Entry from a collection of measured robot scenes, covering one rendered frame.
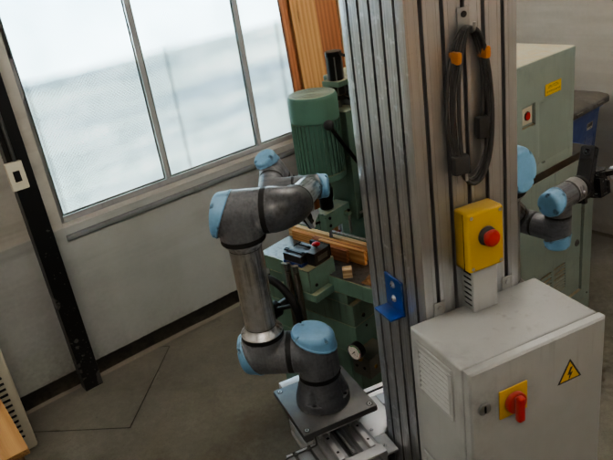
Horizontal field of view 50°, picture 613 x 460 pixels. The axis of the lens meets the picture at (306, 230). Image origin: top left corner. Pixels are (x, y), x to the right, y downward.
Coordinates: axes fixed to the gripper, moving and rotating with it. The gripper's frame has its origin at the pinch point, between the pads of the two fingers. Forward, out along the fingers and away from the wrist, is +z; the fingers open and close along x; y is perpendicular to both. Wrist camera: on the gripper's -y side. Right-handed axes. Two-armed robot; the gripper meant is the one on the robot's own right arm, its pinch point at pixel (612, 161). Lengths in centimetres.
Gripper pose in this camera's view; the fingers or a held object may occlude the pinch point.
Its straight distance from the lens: 226.2
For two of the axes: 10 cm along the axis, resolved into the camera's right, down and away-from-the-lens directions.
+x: 5.9, 1.2, -8.0
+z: 7.7, -3.6, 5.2
